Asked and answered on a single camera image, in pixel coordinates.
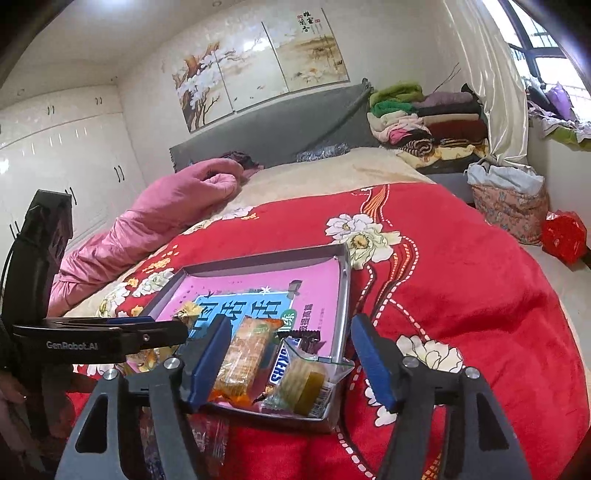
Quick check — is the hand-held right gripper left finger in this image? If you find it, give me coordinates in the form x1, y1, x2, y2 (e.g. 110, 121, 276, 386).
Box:
54, 315, 232, 480

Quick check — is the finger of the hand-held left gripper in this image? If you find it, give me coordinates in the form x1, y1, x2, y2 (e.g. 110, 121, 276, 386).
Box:
126, 318, 190, 356
46, 315, 156, 330

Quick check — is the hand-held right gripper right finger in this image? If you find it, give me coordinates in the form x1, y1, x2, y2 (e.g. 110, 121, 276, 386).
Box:
350, 314, 520, 480

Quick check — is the orange biscuit packet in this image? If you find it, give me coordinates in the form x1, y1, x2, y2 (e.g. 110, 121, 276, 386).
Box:
208, 316, 285, 407

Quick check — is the green clear pastry packet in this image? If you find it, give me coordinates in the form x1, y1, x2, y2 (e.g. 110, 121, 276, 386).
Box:
261, 337, 356, 419

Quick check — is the dark grey tray box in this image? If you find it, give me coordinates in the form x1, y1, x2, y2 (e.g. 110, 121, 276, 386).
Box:
139, 243, 356, 435

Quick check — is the person's left hand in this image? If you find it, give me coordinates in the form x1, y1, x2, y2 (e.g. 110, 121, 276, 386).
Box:
0, 372, 29, 404

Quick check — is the yellow clear wrapped cake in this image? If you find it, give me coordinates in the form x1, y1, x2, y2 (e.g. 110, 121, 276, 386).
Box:
124, 348, 163, 376

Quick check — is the gold wrapped candy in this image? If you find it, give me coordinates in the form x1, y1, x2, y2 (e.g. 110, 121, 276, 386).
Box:
172, 302, 204, 325

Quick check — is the dark wrapped chocolate bar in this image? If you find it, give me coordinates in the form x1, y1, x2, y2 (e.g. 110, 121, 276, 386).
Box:
268, 330, 324, 385

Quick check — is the pink quilt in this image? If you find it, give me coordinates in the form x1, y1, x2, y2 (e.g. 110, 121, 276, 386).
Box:
46, 158, 246, 317

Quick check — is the pink printed book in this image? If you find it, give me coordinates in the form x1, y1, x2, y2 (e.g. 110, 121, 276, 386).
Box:
159, 263, 343, 370

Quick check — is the red floral blanket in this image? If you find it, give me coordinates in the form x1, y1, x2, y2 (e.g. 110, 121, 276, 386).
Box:
60, 184, 590, 480

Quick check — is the white wardrobe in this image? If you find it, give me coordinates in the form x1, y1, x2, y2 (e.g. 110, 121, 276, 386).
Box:
0, 83, 147, 250

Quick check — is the dark cloth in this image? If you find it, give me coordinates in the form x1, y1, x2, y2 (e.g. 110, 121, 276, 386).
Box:
219, 150, 264, 169

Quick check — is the grey bedside stand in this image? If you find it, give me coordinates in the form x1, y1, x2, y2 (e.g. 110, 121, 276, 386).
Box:
416, 168, 476, 204

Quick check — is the floral fabric bag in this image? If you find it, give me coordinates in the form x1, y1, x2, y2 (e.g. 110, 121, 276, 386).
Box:
471, 182, 550, 245

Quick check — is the blue patterned pillow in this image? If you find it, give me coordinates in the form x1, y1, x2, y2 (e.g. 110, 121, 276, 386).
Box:
295, 142, 352, 162

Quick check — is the pale blue cloth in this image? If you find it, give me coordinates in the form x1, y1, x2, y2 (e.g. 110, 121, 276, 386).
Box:
466, 161, 546, 197

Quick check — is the red plastic bag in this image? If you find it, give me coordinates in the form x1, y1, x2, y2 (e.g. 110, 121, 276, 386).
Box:
541, 210, 588, 265

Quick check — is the grey padded headboard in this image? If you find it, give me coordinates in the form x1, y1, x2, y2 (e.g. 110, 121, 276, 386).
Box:
169, 78, 384, 174

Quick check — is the stack of folded clothes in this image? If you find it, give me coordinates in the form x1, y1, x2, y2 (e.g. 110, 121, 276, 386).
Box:
367, 82, 490, 168

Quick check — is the cream satin curtain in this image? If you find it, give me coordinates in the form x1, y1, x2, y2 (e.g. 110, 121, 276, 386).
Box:
443, 0, 532, 169

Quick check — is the pile of clothes on windowsill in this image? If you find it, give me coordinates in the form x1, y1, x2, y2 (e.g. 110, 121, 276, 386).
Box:
526, 83, 591, 151

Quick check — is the dark framed window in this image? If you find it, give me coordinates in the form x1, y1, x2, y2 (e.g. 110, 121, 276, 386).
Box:
499, 0, 591, 125

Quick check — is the floral wall painting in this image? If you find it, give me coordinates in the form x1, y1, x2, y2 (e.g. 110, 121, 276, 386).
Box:
172, 8, 350, 134

